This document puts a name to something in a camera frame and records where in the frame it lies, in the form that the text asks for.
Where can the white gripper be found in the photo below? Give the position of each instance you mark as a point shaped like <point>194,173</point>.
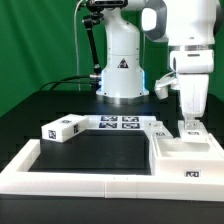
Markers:
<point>193,97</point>

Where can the white cabinet door panel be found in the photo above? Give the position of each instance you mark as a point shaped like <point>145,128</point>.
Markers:
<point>192,131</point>
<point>156,128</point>

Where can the white cabinet body box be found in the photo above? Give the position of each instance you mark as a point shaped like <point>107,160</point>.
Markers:
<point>171,157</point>

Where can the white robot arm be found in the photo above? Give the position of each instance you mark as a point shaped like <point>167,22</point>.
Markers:
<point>186,27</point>

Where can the white cabinet top block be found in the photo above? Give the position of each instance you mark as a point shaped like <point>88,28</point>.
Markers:
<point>64,128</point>

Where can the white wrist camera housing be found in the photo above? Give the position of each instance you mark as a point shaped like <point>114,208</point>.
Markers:
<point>164,83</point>

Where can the white fiducial marker base plate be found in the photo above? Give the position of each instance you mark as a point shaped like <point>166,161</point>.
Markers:
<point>115,122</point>

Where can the black articulated camera mount arm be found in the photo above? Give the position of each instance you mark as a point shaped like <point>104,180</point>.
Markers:
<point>89,24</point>

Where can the white U-shaped border frame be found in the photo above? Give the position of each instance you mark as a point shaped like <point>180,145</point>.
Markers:
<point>17,178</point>

